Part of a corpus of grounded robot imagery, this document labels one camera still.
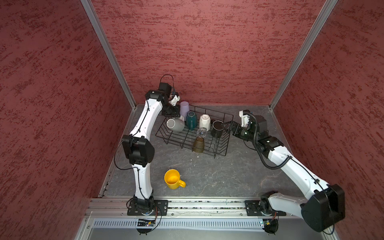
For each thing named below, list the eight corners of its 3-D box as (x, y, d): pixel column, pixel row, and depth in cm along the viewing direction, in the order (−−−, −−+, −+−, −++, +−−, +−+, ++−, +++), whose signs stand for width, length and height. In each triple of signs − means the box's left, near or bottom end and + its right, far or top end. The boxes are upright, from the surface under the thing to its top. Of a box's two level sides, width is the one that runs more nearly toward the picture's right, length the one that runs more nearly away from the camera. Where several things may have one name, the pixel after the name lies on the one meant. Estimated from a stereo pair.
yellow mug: (166, 189, 82) (163, 184, 74) (167, 175, 87) (165, 169, 79) (185, 189, 82) (184, 184, 74) (186, 175, 87) (185, 169, 79)
